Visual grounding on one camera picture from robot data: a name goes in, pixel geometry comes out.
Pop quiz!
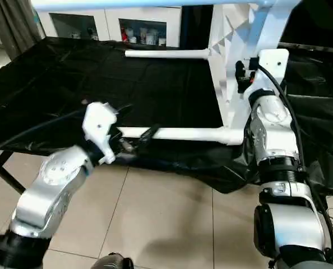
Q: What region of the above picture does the white plastic table top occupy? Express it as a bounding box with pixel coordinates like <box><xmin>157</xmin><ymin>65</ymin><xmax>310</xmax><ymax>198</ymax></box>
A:
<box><xmin>208</xmin><ymin>0</ymin><xmax>298</xmax><ymax>141</ymax></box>

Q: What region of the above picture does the black work mat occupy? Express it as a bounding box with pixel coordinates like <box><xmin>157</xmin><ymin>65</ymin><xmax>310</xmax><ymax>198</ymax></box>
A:
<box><xmin>0</xmin><ymin>38</ymin><xmax>333</xmax><ymax>194</ymax></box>

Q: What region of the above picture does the black case with gold label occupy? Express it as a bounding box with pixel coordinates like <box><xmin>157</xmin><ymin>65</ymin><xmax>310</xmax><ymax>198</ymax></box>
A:
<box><xmin>180</xmin><ymin>5</ymin><xmax>214</xmax><ymax>48</ymax></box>

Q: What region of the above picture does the dark metal rod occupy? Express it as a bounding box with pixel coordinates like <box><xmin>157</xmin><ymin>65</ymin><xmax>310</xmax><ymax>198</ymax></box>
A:
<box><xmin>277</xmin><ymin>41</ymin><xmax>333</xmax><ymax>53</ymax></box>

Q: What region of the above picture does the white glass-door cabinet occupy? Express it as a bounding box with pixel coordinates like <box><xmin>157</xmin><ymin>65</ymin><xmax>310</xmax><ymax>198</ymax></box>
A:
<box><xmin>34</xmin><ymin>5</ymin><xmax>212</xmax><ymax>48</ymax></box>

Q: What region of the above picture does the grey left robot foot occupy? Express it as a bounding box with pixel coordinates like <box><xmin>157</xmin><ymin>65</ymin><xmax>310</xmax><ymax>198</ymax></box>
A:
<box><xmin>95</xmin><ymin>252</ymin><xmax>135</xmax><ymax>269</ymax></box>

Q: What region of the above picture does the black metal stand leg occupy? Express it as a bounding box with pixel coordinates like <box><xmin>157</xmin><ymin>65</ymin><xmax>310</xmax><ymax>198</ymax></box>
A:
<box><xmin>0</xmin><ymin>151</ymin><xmax>26</xmax><ymax>194</ymax></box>

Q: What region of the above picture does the grey curtain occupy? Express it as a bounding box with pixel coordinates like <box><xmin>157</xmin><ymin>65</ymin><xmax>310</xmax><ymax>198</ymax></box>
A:
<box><xmin>0</xmin><ymin>0</ymin><xmax>47</xmax><ymax>54</ymax></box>

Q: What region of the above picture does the black left wrist camera cable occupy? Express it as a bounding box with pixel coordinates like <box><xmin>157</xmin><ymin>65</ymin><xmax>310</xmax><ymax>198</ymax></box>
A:
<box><xmin>0</xmin><ymin>103</ymin><xmax>133</xmax><ymax>154</ymax></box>

